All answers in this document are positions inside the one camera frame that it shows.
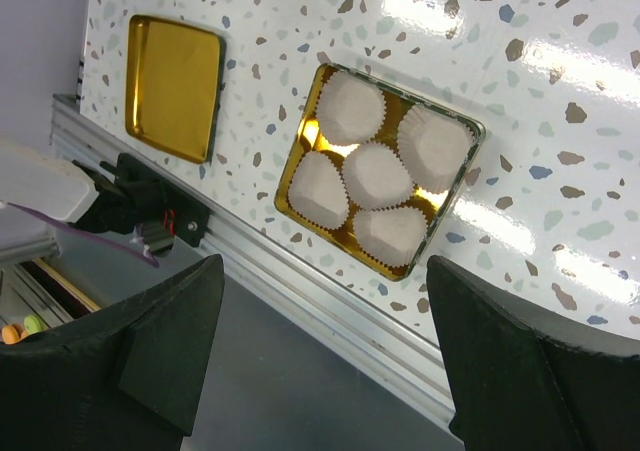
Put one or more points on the white paper cup bottom-right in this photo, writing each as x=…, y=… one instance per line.
x=391, y=236

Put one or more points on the white paper cup top-right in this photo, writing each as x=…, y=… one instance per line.
x=432, y=147

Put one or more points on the aluminium front rail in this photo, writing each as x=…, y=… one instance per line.
x=395, y=357

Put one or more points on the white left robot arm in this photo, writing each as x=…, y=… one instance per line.
x=38, y=193

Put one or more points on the gold tin lid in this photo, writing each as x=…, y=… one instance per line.
x=173, y=80

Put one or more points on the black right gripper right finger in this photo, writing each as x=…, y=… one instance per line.
x=526, y=378

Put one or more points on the white paper cup centre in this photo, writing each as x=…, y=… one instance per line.
x=375, y=177

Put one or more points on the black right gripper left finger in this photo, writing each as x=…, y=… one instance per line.
x=126, y=377

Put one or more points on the green christmas cookie tin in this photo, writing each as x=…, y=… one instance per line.
x=310, y=139

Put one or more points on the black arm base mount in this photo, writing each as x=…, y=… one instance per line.
x=133, y=198

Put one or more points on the white paper cup top-left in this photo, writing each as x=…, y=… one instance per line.
x=349, y=110

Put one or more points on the white paper cup bottom-left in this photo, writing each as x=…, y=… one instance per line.
x=317, y=192

